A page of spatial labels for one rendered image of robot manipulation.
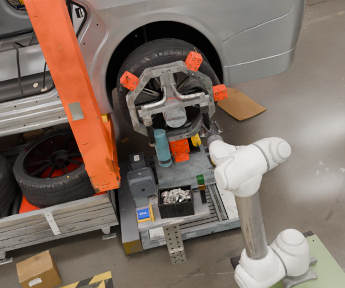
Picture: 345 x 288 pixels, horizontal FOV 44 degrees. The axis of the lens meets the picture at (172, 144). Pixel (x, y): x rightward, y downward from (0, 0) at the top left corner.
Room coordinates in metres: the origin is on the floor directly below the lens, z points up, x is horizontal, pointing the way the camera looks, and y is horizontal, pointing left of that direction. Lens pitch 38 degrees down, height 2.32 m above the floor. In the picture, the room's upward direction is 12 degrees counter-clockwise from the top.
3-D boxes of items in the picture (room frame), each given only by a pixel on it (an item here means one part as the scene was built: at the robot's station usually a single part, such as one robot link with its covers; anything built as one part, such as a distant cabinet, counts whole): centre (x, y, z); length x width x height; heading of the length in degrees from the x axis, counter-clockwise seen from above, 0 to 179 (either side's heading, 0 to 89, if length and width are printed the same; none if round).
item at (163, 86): (2.20, 0.05, 1.03); 0.19 x 0.18 x 0.11; 3
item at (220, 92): (2.34, -0.36, 0.85); 0.09 x 0.08 x 0.07; 93
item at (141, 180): (2.37, 0.27, 0.26); 0.42 x 0.18 x 0.35; 3
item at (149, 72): (2.32, -0.04, 0.85); 0.54 x 0.07 x 0.54; 93
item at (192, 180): (2.49, -0.04, 0.13); 0.50 x 0.36 x 0.10; 93
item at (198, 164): (2.49, -0.04, 0.32); 0.40 x 0.30 x 0.28; 93
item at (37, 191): (2.51, 0.82, 0.39); 0.66 x 0.66 x 0.24
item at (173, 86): (2.20, -0.15, 1.03); 0.19 x 0.18 x 0.11; 3
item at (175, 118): (2.25, -0.05, 0.85); 0.21 x 0.14 x 0.14; 3
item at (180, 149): (2.36, -0.04, 0.48); 0.16 x 0.12 x 0.17; 3
